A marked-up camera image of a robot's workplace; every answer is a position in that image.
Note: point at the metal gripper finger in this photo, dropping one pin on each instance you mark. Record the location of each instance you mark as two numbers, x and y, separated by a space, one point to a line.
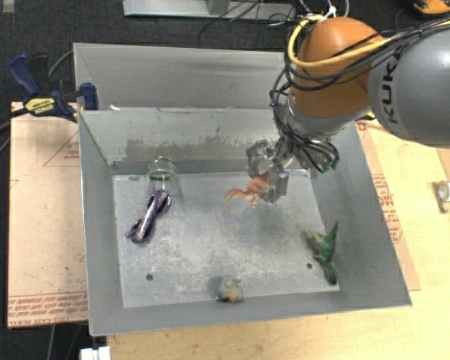
254 159
280 182

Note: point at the brown toy animal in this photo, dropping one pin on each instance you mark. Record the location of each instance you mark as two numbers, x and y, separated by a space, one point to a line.
249 192

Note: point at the green toy dinosaur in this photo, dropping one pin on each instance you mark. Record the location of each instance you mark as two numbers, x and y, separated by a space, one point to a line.
325 248

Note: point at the clear glass jar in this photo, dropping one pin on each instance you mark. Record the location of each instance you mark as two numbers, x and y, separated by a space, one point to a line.
162 169

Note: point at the grey metal bin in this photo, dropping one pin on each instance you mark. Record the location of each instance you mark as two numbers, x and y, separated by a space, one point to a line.
210 246

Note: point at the grey toy bird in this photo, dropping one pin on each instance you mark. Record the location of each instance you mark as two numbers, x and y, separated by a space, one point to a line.
228 289

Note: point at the clear tape roll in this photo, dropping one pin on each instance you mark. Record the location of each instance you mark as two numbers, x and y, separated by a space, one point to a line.
443 195

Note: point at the brown cardboard board, red print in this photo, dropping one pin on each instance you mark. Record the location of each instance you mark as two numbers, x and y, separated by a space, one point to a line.
45 219

